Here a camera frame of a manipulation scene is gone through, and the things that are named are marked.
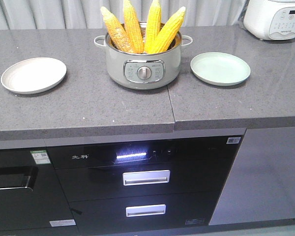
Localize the bright yellow corn cob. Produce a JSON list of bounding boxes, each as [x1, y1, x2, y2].
[[144, 0, 161, 54], [151, 6, 186, 54]]

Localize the pale speckled corn cob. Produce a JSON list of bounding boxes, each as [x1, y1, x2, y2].
[[100, 6, 135, 53]]

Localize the bright yellow upright corn cob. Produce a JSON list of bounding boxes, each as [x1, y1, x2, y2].
[[144, 0, 161, 54]]

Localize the orange-yellow corn cob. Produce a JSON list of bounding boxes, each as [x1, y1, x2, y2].
[[123, 0, 144, 54]]

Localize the pale green electric cooking pot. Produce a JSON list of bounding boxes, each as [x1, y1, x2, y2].
[[94, 32, 193, 90]]

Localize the black two-drawer sterilizer cabinet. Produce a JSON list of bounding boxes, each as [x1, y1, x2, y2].
[[47, 130, 244, 236]]

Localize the mint green plate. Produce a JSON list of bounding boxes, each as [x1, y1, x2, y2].
[[190, 52, 251, 86]]

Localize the cream white plate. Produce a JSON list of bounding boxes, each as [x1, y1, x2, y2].
[[1, 58, 67, 94]]

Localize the black built-in dishwasher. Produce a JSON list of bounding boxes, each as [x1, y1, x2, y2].
[[0, 141, 79, 236]]

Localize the white rice cooker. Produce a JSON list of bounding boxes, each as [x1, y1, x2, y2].
[[243, 0, 295, 40]]

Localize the grey pleated curtain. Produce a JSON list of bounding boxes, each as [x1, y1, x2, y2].
[[0, 0, 247, 30]]

